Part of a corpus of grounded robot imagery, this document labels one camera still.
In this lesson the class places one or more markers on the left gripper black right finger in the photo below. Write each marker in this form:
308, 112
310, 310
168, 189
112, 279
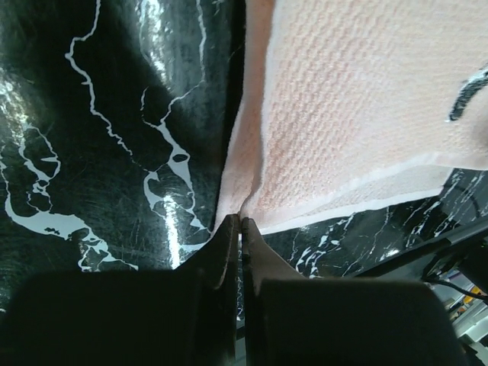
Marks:
294, 320

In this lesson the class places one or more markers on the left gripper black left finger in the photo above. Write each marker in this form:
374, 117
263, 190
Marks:
185, 316

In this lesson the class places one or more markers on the pink towel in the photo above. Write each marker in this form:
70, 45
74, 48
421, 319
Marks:
350, 106

